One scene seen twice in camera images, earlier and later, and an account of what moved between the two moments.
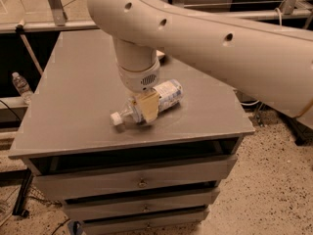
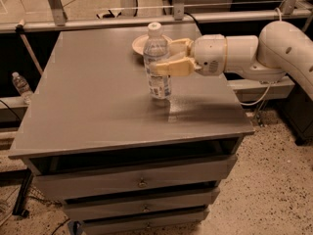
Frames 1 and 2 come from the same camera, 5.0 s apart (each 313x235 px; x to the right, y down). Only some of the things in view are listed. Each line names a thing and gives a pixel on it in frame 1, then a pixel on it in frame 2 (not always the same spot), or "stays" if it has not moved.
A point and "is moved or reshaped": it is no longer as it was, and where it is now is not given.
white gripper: x=139 y=79 → x=208 y=53
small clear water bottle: x=22 y=87 stays
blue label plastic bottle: x=169 y=93 is moved or reshaped
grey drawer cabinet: x=158 y=177 stays
